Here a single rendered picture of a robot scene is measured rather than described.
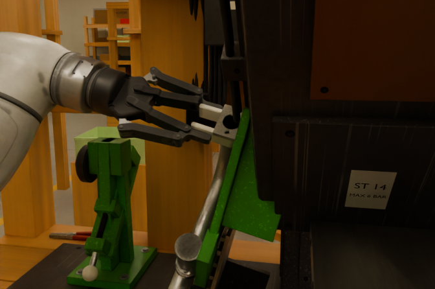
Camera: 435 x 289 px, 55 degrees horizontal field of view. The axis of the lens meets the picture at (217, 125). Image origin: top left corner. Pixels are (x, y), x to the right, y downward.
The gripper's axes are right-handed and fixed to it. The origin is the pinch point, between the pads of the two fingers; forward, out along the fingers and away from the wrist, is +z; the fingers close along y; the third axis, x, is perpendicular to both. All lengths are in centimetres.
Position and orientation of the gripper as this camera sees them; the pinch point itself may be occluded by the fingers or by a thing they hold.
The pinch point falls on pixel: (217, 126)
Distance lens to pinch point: 63.9
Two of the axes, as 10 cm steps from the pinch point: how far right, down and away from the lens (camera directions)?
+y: 3.3, -8.0, 5.1
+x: -0.3, 5.3, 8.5
